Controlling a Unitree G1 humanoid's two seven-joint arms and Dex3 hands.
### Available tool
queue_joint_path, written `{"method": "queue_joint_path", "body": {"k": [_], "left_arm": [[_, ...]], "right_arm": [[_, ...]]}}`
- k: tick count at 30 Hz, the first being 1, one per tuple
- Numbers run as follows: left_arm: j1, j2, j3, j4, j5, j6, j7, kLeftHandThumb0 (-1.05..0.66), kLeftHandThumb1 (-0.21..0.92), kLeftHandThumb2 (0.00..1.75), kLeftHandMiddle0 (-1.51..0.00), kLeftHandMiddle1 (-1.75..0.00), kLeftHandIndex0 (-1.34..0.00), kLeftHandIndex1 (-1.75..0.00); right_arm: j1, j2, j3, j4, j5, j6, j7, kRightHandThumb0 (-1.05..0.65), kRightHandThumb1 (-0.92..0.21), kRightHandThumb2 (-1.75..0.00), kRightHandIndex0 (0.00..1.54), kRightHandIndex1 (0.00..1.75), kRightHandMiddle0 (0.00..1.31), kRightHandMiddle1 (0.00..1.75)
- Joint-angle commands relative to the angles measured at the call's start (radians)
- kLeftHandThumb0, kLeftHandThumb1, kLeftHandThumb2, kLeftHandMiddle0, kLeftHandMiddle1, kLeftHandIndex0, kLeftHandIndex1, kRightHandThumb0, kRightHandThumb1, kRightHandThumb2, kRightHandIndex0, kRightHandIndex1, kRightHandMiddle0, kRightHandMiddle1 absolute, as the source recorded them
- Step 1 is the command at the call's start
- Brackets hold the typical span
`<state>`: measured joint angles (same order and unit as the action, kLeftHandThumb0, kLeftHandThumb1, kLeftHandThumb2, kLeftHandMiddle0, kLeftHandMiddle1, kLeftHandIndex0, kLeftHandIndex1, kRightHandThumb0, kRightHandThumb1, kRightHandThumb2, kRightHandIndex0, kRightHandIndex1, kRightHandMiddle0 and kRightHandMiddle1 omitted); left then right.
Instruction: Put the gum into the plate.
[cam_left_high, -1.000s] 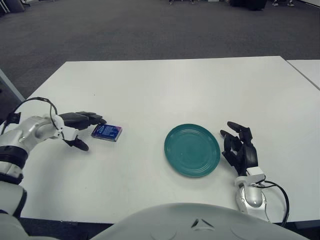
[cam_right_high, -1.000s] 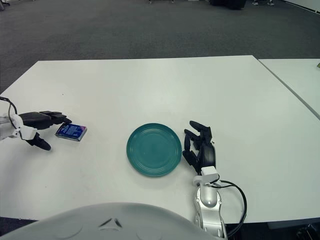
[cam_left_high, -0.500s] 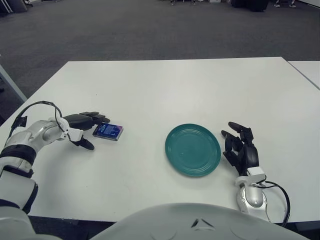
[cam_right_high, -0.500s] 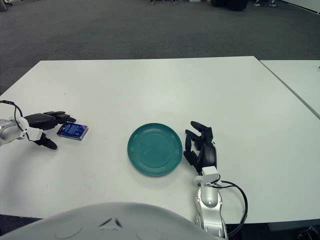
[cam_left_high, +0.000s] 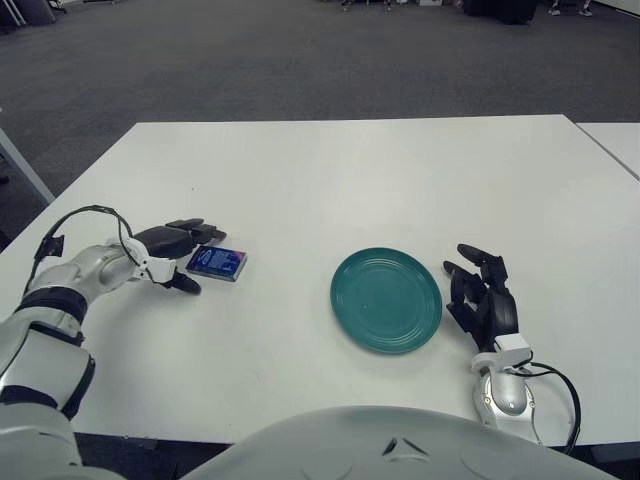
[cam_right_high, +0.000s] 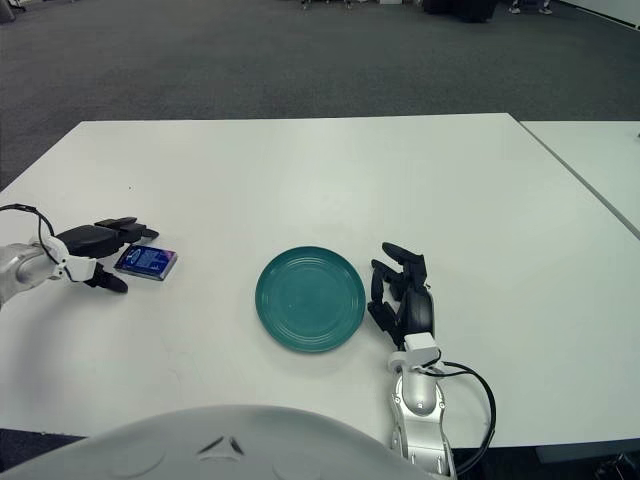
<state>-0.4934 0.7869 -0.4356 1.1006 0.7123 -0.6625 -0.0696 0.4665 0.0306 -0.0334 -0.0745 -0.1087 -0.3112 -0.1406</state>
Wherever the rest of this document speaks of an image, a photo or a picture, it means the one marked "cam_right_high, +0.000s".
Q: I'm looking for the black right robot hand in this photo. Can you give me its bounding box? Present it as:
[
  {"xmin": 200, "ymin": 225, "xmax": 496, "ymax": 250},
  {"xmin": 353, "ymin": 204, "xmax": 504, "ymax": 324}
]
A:
[{"xmin": 367, "ymin": 242, "xmax": 444, "ymax": 369}]

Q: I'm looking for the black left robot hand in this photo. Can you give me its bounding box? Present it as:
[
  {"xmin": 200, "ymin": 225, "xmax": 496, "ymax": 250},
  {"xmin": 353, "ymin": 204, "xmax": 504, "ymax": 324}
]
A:
[{"xmin": 47, "ymin": 216, "xmax": 160, "ymax": 295}]

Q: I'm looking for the blue gum box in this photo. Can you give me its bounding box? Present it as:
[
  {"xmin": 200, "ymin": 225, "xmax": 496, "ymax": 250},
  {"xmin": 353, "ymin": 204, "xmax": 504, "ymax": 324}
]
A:
[{"xmin": 113, "ymin": 243, "xmax": 179, "ymax": 283}]

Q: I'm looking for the teal round plate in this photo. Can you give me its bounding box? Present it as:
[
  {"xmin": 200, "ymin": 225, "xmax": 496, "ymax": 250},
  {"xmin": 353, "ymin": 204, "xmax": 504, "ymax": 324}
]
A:
[{"xmin": 254, "ymin": 245, "xmax": 367, "ymax": 354}]

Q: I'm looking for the grey robot torso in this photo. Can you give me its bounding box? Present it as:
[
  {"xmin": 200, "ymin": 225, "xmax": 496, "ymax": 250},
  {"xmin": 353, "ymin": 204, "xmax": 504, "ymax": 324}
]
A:
[{"xmin": 0, "ymin": 404, "xmax": 436, "ymax": 480}]

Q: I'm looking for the white neighbouring table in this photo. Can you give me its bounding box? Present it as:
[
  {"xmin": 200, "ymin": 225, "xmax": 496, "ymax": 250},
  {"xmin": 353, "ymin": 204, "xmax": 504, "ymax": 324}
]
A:
[{"xmin": 519, "ymin": 119, "xmax": 640, "ymax": 244}]

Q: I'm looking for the black box on floor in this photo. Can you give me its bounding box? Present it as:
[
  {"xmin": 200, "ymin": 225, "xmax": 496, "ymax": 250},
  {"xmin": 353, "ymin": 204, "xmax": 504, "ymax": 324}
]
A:
[{"xmin": 423, "ymin": 0, "xmax": 500, "ymax": 22}]

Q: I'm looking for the pair of shoes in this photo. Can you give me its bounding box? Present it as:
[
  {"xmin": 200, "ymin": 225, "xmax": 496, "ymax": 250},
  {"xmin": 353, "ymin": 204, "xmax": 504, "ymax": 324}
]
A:
[{"xmin": 507, "ymin": 0, "xmax": 554, "ymax": 15}]

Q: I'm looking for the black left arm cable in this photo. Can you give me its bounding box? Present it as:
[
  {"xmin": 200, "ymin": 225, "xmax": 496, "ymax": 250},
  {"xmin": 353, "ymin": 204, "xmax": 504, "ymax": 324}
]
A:
[{"xmin": 0, "ymin": 202, "xmax": 69, "ymax": 266}]

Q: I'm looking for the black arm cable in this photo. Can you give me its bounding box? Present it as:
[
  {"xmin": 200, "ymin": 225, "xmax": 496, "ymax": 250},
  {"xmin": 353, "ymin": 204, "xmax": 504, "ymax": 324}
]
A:
[
  {"xmin": 424, "ymin": 359, "xmax": 498, "ymax": 474},
  {"xmin": 0, "ymin": 202, "xmax": 69, "ymax": 266}
]

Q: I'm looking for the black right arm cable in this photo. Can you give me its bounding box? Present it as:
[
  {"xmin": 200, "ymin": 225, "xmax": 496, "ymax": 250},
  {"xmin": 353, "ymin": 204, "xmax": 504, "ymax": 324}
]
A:
[{"xmin": 424, "ymin": 359, "xmax": 498, "ymax": 474}]

